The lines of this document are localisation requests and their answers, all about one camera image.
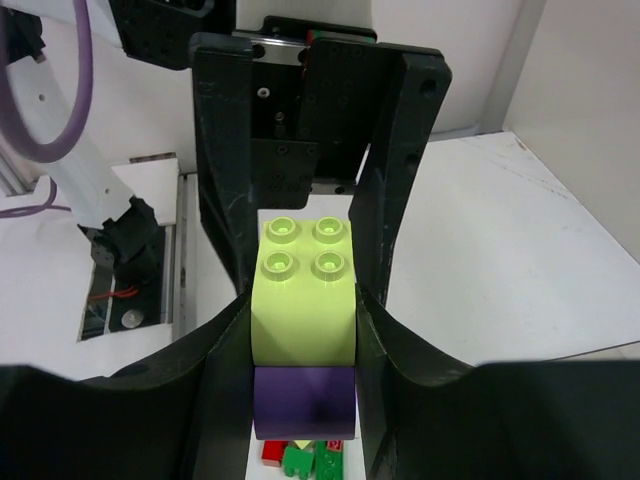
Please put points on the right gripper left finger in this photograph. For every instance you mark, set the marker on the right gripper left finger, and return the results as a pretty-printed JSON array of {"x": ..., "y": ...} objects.
[{"x": 184, "y": 412}]

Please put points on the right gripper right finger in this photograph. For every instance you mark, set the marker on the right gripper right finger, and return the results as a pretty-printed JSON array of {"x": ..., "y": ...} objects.
[{"x": 426, "y": 415}]

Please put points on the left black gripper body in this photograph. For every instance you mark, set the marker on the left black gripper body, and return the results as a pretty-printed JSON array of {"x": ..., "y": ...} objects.
[{"x": 300, "y": 103}]

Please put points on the green lego plate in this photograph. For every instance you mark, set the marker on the green lego plate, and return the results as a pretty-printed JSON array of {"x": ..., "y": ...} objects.
[{"x": 329, "y": 460}]

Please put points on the small green lego brick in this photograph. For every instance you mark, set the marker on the small green lego brick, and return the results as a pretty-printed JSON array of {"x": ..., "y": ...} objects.
[{"x": 298, "y": 463}]

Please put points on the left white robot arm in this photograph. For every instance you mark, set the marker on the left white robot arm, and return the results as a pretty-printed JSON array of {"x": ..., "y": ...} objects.
[{"x": 47, "y": 74}]

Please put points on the red square lego brick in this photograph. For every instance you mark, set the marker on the red square lego brick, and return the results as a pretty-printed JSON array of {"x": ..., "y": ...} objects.
[{"x": 272, "y": 453}]

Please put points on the small purple lego brick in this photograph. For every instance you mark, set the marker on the small purple lego brick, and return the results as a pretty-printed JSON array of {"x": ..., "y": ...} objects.
[{"x": 304, "y": 403}]

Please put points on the pale yellow lego brick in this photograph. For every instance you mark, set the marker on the pale yellow lego brick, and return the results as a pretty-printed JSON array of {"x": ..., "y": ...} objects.
[{"x": 303, "y": 444}]

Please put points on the pale green lego brick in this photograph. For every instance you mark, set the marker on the pale green lego brick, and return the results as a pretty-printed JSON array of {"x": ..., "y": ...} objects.
[{"x": 303, "y": 301}]

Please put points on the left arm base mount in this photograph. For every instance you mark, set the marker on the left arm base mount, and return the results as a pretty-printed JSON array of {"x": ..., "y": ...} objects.
[{"x": 125, "y": 295}]

